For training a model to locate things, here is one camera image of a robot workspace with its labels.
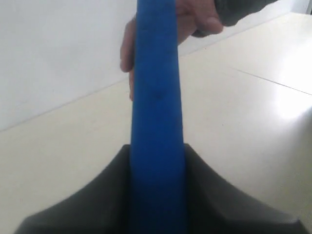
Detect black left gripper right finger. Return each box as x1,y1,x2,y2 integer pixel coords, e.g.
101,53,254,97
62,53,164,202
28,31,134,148
184,144,308,234

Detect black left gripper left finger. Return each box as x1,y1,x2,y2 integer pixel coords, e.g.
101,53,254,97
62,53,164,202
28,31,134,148
15,145,130,234

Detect blue notebook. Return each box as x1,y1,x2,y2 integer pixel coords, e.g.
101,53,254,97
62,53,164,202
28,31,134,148
129,0,188,234

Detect dark green sleeved forearm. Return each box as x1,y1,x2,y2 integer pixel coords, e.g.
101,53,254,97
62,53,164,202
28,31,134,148
179,0,275,38

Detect person's open hand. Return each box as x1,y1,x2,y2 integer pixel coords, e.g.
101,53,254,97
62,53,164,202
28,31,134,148
120,0,223,100

